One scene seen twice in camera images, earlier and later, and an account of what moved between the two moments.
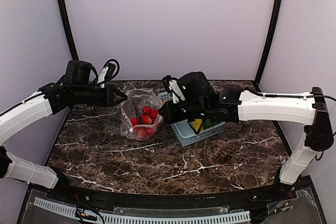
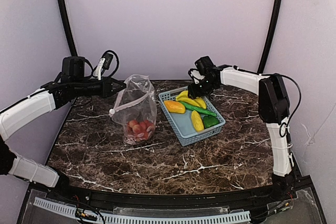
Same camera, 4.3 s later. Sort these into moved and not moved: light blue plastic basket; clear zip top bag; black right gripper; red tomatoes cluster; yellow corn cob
Moved: red tomatoes cluster; black right gripper; clear zip top bag
Not moved: light blue plastic basket; yellow corn cob
